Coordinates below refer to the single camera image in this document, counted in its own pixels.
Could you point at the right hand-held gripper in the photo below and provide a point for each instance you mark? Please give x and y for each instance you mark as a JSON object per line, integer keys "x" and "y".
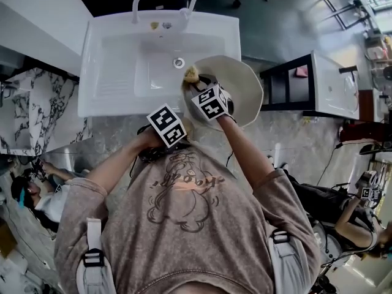
{"x": 211, "y": 103}

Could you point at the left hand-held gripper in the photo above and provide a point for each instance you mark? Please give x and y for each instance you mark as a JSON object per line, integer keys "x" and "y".
{"x": 165, "y": 124}

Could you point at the beige fibrous scrubber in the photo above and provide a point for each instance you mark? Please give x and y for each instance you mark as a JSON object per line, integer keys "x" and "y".
{"x": 190, "y": 75}

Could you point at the large white bowl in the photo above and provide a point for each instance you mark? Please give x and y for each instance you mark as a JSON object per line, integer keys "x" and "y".
{"x": 239, "y": 81}

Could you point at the person's left forearm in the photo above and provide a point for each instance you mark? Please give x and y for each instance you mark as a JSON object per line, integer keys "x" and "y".
{"x": 122, "y": 161}

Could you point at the person's right forearm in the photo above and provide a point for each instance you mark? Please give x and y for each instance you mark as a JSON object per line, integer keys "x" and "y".
{"x": 245, "y": 152}

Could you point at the white sink with washboard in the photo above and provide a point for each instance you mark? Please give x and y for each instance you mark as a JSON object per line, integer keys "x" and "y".
{"x": 122, "y": 72}

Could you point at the grey sticker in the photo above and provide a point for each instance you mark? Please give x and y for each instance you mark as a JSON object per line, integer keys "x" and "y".
{"x": 167, "y": 25}

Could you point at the black metal stand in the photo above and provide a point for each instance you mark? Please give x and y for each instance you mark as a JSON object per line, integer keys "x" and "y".
{"x": 281, "y": 87}

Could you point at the yellow sticker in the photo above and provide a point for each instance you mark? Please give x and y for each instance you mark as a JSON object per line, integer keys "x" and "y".
{"x": 154, "y": 25}

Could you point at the pink cloth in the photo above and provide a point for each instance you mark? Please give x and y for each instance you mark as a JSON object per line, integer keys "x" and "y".
{"x": 301, "y": 71}

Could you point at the white arched faucet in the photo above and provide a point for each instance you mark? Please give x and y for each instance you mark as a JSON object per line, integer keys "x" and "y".
{"x": 136, "y": 2}

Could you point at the person's brown printed shirt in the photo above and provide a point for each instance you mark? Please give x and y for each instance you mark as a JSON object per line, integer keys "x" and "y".
{"x": 183, "y": 231}

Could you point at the white sink basin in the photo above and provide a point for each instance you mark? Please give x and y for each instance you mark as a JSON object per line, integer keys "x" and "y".
{"x": 333, "y": 84}

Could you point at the marble patterned counter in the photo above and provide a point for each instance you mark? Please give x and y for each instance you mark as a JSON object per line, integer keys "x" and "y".
{"x": 39, "y": 115}

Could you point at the black faucet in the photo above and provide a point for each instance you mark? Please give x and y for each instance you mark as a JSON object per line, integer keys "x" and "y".
{"x": 349, "y": 70}

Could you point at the white and black backpack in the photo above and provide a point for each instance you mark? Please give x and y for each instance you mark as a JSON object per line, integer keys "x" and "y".
{"x": 324, "y": 243}

